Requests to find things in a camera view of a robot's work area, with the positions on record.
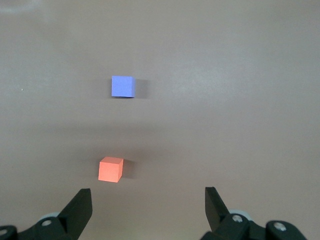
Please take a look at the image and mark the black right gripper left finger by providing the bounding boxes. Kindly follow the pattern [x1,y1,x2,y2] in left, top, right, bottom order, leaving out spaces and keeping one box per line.
[0,188,94,240]

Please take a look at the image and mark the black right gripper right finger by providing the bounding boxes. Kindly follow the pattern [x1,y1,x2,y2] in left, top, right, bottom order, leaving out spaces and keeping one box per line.
[201,186,306,240]

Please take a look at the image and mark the orange foam block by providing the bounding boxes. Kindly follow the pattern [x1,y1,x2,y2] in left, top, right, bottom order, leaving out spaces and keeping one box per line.
[98,156,125,184]

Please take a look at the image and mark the purple foam block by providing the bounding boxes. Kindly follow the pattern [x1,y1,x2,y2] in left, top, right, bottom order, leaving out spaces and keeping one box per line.
[111,75,136,99]

